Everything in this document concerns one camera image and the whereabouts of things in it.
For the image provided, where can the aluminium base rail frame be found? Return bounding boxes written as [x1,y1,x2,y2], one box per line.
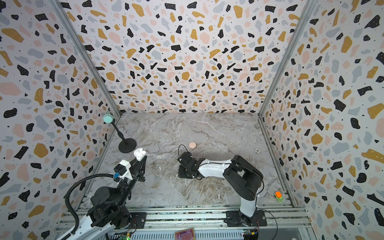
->
[54,204,317,240]

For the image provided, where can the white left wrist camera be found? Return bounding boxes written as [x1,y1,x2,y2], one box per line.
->
[114,160,133,182]

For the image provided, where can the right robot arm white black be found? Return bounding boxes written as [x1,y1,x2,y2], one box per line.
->
[178,151,264,218]

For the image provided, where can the aluminium corner post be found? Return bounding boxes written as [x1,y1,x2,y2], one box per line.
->
[258,0,319,118]
[48,1,121,118]

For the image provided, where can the pink round earbud case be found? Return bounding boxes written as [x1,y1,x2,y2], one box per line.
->
[189,142,197,149]

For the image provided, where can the black microphone stand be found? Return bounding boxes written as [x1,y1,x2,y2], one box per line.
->
[111,120,137,154]

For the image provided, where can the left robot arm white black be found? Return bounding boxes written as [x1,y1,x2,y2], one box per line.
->
[58,156,147,240]

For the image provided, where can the pink circuit board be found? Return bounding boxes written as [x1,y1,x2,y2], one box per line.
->
[175,228,195,240]

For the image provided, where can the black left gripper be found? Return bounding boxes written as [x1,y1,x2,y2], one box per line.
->
[116,154,148,207]

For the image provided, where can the aluminium corner post left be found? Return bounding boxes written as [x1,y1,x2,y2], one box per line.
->
[48,1,121,118]

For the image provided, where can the green microphone head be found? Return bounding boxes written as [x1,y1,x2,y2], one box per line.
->
[103,113,115,124]

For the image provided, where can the orange green toy truck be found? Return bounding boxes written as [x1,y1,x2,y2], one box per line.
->
[275,191,284,203]

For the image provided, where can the white earbud charging case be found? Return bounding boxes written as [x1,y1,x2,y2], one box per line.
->
[134,148,147,162]

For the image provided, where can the aluminium corner post right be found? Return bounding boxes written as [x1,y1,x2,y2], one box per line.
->
[258,0,319,118]

